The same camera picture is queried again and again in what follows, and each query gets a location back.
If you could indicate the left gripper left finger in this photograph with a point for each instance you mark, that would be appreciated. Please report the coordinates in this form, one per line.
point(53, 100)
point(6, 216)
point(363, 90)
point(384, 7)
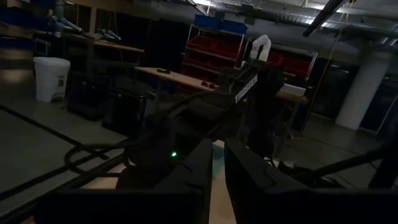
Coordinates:
point(186, 186)

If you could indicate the small black object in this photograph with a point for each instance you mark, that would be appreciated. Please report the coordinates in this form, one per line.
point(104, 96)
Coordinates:
point(163, 71)

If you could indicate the green translucent plastic tray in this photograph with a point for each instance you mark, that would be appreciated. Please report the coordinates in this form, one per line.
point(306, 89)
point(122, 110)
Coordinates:
point(218, 160)

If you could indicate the blue storage bins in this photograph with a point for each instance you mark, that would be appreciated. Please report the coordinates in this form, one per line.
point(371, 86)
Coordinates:
point(220, 24)

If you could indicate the wooden workbench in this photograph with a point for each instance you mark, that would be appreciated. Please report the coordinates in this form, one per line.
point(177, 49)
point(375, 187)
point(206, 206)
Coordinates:
point(177, 77)
point(293, 99)

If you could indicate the white trash bin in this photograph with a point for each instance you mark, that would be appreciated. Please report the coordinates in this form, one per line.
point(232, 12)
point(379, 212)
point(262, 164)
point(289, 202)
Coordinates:
point(51, 79)

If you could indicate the wooden shelving unit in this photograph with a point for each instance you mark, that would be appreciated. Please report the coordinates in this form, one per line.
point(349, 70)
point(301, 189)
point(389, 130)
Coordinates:
point(62, 37)

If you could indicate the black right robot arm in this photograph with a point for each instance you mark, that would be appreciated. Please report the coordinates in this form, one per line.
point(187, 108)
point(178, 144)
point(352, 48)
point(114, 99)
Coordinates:
point(264, 93)

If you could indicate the white round column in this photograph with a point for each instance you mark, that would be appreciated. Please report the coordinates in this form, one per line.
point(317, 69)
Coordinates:
point(362, 90)

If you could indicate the rack with red bins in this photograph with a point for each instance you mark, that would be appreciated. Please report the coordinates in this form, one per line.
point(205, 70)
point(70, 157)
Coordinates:
point(289, 63)
point(214, 49)

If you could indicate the black equipment box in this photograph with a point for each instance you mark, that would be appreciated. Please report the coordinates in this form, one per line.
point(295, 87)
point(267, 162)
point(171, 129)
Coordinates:
point(124, 112)
point(84, 99)

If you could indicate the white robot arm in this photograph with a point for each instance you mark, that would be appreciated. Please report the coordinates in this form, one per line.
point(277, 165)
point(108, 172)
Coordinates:
point(261, 46)

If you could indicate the black aluminium table frame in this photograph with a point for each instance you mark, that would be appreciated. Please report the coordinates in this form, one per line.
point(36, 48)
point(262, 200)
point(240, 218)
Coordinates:
point(342, 164)

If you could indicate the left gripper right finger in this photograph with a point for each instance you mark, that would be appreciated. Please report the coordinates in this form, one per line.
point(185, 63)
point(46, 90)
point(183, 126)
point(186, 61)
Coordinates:
point(258, 189)

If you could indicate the white box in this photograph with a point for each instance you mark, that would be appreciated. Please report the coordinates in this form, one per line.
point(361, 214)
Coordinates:
point(292, 89)

